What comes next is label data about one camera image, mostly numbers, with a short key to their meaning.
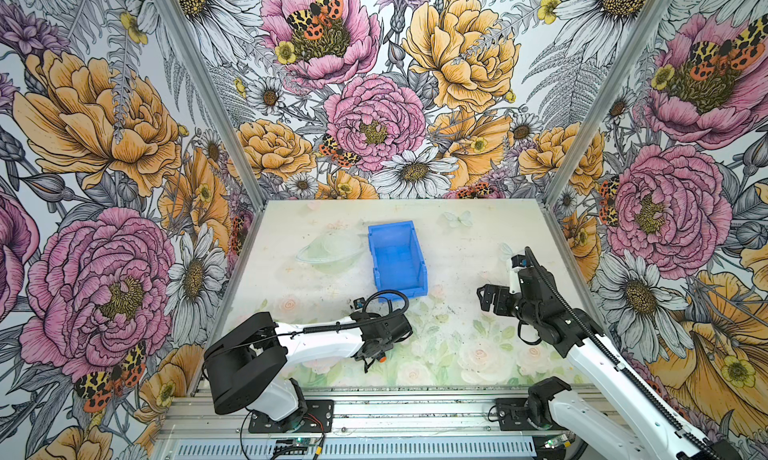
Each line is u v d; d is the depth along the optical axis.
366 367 0.67
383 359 0.82
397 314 0.69
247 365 0.43
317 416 0.74
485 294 0.73
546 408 0.64
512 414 0.74
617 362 0.48
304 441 0.71
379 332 0.66
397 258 1.05
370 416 0.76
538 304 0.58
